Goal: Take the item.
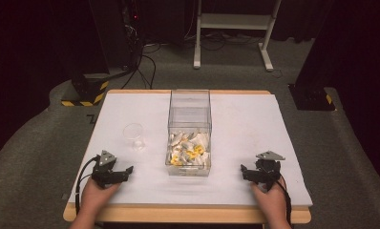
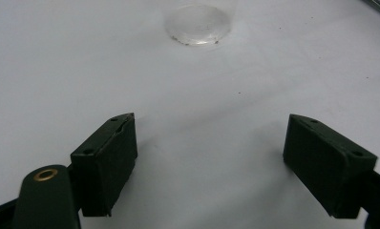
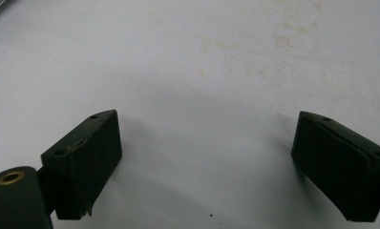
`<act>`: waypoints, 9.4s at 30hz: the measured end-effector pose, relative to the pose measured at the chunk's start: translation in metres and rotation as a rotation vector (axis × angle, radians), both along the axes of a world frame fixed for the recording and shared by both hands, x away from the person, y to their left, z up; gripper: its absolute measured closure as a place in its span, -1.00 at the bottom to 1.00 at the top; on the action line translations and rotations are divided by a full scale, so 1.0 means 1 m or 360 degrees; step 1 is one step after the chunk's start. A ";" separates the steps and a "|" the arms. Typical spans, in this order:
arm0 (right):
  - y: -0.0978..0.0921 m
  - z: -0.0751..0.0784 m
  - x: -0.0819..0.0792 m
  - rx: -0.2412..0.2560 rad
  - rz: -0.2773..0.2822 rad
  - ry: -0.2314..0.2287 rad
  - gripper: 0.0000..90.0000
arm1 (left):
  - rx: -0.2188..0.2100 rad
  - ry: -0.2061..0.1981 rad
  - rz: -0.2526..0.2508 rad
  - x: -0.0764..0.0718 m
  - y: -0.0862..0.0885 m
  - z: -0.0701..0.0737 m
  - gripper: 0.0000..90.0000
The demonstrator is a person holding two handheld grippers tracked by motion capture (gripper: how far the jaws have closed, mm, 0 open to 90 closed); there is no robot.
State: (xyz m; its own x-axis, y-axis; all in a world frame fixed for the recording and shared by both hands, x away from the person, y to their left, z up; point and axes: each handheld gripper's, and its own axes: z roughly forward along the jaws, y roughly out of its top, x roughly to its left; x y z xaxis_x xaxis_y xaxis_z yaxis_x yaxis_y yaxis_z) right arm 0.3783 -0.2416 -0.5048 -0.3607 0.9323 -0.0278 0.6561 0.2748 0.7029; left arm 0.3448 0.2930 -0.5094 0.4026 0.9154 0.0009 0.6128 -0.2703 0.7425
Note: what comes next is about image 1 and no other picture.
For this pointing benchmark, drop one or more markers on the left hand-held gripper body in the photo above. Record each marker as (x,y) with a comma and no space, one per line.
(104,168)

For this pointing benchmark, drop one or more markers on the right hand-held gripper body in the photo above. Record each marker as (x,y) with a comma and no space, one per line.
(267,170)

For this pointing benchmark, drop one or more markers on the person's left hand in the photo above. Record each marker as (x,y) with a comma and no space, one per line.
(97,197)

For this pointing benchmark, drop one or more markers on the person's right hand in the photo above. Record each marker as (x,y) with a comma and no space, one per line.
(270,202)

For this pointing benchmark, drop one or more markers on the clear plastic cup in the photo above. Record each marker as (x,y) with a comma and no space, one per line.
(133,135)

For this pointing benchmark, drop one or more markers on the white table mat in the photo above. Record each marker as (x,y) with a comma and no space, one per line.
(242,133)

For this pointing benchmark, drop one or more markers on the pile of white yellow packets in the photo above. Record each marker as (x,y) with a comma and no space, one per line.
(188,149)

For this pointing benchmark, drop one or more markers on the clear plastic box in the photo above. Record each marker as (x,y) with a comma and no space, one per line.
(189,127)

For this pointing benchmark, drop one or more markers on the wooden table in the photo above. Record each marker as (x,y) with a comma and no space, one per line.
(185,214)

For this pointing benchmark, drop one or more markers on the black yellow striped stand base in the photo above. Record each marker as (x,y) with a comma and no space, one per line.
(89,90)

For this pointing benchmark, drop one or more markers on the dark equipment rack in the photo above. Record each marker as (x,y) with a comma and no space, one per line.
(132,31)

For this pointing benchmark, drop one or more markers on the white metal stand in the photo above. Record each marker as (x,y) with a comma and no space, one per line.
(232,21)

